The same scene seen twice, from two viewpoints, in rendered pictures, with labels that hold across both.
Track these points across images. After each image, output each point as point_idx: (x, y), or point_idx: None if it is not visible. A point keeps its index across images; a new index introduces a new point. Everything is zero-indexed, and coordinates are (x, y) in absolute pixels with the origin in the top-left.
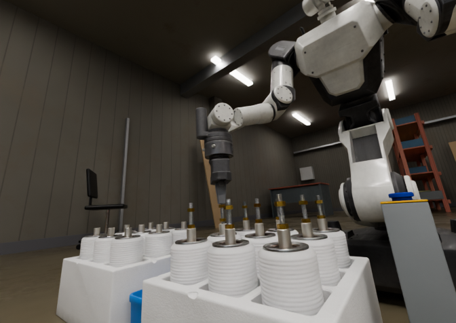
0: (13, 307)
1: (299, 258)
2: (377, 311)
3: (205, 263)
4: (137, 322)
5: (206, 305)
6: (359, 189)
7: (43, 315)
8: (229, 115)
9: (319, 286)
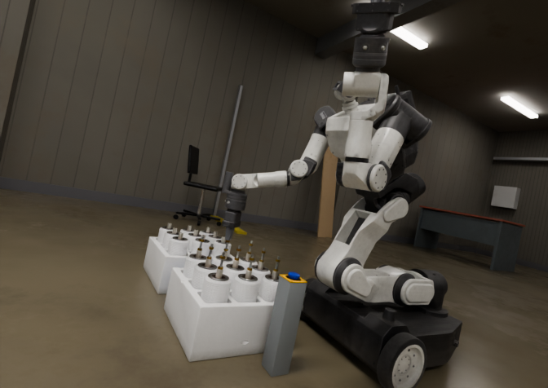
0: (124, 253)
1: (213, 283)
2: None
3: None
4: None
5: (183, 287)
6: (321, 261)
7: (137, 264)
8: (242, 183)
9: (220, 297)
